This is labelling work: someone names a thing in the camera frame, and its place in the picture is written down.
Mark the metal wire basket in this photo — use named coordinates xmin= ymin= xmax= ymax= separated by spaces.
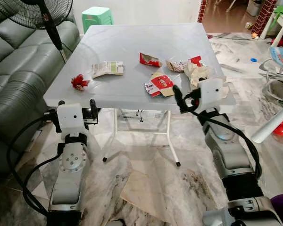
xmin=259 ymin=59 xmax=283 ymax=102

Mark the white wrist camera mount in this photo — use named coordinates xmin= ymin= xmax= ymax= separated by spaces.
xmin=56 ymin=103 xmax=89 ymax=135
xmin=198 ymin=78 xmax=226 ymax=113

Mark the black standing fan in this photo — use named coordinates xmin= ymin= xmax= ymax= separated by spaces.
xmin=0 ymin=0 xmax=74 ymax=63

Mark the red brown torn wrapper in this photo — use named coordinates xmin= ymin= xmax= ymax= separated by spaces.
xmin=139 ymin=52 xmax=162 ymax=68

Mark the green plastic stool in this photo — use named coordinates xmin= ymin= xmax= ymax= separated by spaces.
xmin=82 ymin=7 xmax=114 ymax=33

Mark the colourful printed baby seat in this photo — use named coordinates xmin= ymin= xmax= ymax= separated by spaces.
xmin=269 ymin=46 xmax=283 ymax=71

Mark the white folding table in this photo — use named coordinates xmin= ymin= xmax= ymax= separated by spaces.
xmin=43 ymin=22 xmax=237 ymax=168

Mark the brick pattern pillar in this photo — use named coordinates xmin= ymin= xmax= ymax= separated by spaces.
xmin=251 ymin=0 xmax=277 ymax=37
xmin=197 ymin=0 xmax=208 ymax=23

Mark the printed wrapper with red flap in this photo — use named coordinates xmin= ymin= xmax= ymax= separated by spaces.
xmin=166 ymin=56 xmax=203 ymax=73

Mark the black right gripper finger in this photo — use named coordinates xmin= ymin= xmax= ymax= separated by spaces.
xmin=173 ymin=85 xmax=185 ymax=113

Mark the dark green leather sofa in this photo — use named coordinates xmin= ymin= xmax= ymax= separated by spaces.
xmin=0 ymin=0 xmax=81 ymax=177

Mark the red crumpled wrapper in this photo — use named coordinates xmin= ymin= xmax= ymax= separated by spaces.
xmin=70 ymin=73 xmax=91 ymax=90

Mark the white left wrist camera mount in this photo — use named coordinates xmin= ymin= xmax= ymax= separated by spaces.
xmin=56 ymin=103 xmax=89 ymax=135

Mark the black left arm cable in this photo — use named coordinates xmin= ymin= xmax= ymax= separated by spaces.
xmin=6 ymin=113 xmax=62 ymax=218

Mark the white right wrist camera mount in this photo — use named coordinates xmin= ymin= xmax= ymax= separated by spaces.
xmin=198 ymin=78 xmax=226 ymax=113

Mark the crumpled beige paper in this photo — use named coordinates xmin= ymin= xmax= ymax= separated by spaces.
xmin=184 ymin=64 xmax=216 ymax=89

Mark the white green paper packet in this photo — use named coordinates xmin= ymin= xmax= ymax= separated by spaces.
xmin=91 ymin=61 xmax=125 ymax=79

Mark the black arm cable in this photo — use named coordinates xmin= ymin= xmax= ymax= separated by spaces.
xmin=178 ymin=99 xmax=263 ymax=182
xmin=6 ymin=113 xmax=62 ymax=218

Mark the white plastic frame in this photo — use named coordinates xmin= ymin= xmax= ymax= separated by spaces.
xmin=260 ymin=5 xmax=283 ymax=47

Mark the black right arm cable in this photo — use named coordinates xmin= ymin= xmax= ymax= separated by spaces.
xmin=178 ymin=99 xmax=263 ymax=182

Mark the red white snack packet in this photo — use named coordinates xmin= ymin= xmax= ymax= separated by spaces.
xmin=143 ymin=72 xmax=176 ymax=97

